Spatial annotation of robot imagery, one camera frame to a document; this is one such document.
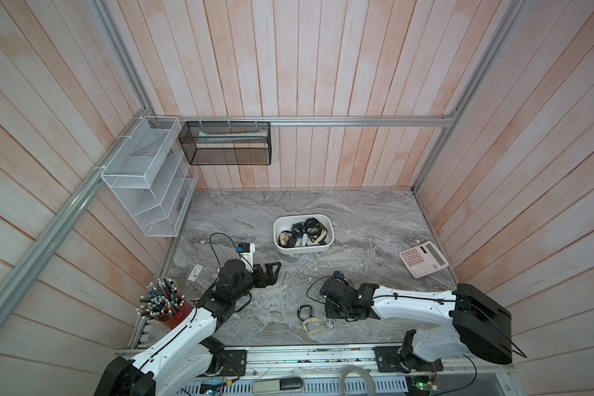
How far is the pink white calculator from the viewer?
94 cm

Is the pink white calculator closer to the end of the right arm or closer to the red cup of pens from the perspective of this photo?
the end of the right arm

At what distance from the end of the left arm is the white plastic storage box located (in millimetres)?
213

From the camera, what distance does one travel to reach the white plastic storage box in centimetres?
98

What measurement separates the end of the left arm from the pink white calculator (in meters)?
0.55

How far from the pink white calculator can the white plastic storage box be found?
12.5 inches

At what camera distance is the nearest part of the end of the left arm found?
0.62 metres
